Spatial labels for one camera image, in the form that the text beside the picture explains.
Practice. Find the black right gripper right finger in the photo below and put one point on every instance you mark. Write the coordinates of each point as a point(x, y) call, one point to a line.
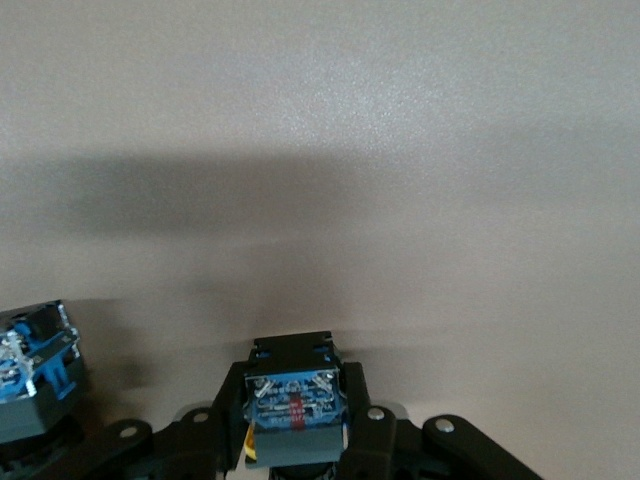
point(365, 435)

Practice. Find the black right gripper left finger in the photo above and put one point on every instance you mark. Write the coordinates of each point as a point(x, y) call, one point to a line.
point(227, 420)

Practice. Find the yellow push button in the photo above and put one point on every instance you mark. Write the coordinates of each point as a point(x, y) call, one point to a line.
point(295, 405)

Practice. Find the red push button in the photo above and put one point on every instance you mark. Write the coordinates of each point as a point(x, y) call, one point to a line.
point(35, 370)

